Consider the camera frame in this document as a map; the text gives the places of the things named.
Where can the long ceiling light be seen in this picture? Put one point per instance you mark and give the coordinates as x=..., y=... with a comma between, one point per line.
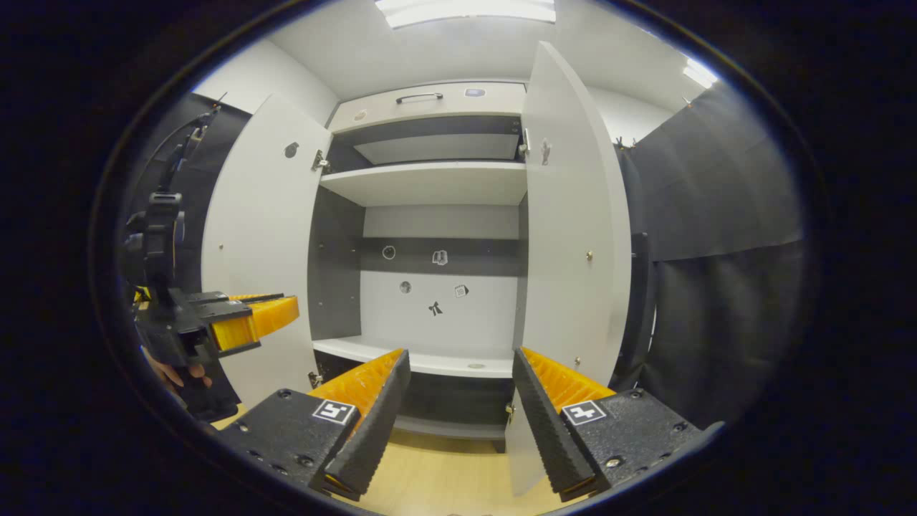
x=466, y=11

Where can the grey double-door shoe cabinet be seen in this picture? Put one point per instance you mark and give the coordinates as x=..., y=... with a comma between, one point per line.
x=444, y=100

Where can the grey cabinet door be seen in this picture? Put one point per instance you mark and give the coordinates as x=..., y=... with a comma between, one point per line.
x=566, y=215
x=265, y=229

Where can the black backdrop cloth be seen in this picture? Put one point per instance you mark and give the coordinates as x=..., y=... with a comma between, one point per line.
x=197, y=215
x=716, y=287

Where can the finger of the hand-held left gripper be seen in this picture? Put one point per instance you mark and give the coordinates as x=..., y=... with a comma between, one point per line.
x=222, y=304
x=265, y=319

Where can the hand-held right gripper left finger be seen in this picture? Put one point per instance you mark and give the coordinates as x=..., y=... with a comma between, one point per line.
x=376, y=430

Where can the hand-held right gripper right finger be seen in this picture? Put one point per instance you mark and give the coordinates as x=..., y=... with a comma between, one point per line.
x=548, y=430

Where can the grey cabinet shelf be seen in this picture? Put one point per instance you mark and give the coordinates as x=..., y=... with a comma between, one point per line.
x=430, y=183
x=430, y=362

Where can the small ceiling light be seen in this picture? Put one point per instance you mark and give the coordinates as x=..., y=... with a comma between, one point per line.
x=700, y=73

